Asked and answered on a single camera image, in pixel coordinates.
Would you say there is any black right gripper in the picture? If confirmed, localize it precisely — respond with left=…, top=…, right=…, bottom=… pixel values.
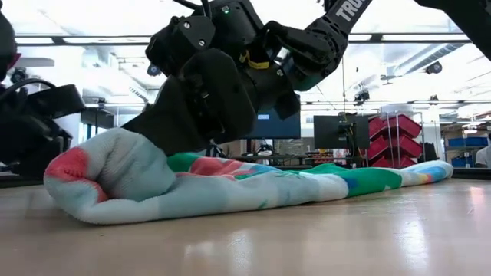
left=121, top=0, right=302, bottom=157

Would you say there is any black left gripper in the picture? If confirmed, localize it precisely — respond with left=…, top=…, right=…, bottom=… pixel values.
left=0, top=87, right=74, bottom=178

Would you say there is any dinosaur print towel green back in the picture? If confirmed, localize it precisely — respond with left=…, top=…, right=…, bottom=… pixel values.
left=43, top=127, right=454, bottom=225

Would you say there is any large dark monitor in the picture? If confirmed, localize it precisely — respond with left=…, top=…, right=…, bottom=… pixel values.
left=245, top=103, right=302, bottom=140

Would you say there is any dark background desk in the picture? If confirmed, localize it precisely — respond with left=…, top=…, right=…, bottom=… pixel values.
left=229, top=153, right=364, bottom=170

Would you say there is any small black monitor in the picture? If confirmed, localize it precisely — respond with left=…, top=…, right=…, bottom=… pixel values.
left=313, top=114, right=371, bottom=150

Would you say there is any black overhead light bar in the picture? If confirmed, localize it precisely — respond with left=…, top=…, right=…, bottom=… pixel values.
left=15, top=33, right=471, bottom=44

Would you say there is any red storage bin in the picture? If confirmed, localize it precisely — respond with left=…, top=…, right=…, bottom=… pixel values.
left=367, top=136, right=423, bottom=160
left=368, top=156, right=418, bottom=169
left=368, top=113, right=423, bottom=140

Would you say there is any black case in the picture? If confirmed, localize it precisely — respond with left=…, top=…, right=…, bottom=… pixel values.
left=417, top=142, right=440, bottom=165

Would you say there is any blue storage bin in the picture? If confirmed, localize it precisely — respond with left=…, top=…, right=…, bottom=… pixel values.
left=447, top=136, right=489, bottom=147
left=451, top=155, right=475, bottom=168

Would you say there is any person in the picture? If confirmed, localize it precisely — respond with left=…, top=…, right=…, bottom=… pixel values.
left=475, top=132, right=491, bottom=169

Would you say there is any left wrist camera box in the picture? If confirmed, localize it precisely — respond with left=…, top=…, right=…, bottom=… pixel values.
left=26, top=84, right=87, bottom=120

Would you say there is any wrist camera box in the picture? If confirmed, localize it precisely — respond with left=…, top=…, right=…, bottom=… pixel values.
left=145, top=15, right=216, bottom=77
left=26, top=84, right=87, bottom=120

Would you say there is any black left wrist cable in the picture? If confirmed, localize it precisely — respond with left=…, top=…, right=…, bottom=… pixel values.
left=0, top=77, right=58, bottom=101

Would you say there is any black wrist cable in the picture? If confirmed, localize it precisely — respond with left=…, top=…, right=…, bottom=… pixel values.
left=0, top=77, right=58, bottom=101
left=172, top=0, right=214, bottom=19

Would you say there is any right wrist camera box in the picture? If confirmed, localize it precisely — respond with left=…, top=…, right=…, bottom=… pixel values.
left=145, top=15, right=216, bottom=77

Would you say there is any yellow cable tie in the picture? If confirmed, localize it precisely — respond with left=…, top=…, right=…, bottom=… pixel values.
left=239, top=51, right=270, bottom=71

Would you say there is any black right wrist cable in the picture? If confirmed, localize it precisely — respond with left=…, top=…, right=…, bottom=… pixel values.
left=172, top=0, right=214, bottom=19

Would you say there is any thin hanging cord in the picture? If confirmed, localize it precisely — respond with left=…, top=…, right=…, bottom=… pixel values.
left=339, top=57, right=347, bottom=116

